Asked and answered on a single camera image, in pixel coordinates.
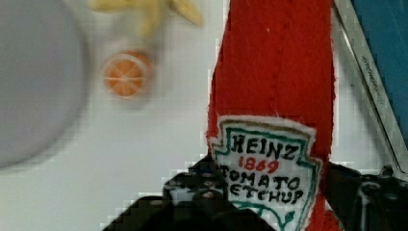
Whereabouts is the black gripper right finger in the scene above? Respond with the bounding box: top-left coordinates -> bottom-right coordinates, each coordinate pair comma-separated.
323,163 -> 408,231

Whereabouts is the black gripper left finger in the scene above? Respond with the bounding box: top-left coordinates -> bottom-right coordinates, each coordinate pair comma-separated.
102,156 -> 275,231

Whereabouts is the red plush ketchup bottle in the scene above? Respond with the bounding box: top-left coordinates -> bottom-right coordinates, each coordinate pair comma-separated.
207,0 -> 341,231

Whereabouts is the orange slice toy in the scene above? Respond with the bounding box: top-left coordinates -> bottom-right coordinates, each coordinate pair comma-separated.
101,50 -> 153,99

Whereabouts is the silver black toaster oven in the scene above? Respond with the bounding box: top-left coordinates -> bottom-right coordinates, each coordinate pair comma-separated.
334,0 -> 408,176

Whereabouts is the yellow toy banana peel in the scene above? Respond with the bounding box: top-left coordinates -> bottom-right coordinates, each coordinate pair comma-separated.
88,0 -> 203,39

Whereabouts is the lavender round plate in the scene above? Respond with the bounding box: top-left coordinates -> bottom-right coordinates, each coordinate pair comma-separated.
0,0 -> 88,168

